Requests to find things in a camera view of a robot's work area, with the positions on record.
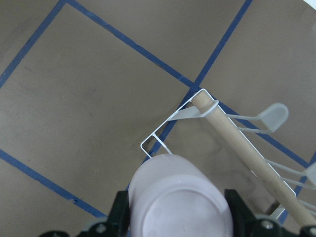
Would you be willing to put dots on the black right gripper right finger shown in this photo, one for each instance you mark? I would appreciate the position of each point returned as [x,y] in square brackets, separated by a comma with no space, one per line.
[246,224]

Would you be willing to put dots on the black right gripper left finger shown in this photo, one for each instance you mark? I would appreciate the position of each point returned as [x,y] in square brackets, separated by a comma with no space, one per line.
[117,222]

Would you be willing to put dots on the pink plastic cup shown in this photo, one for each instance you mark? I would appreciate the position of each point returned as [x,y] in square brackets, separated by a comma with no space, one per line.
[170,197]

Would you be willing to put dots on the wooden rack dowel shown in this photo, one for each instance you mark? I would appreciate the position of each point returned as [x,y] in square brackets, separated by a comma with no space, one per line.
[256,163]

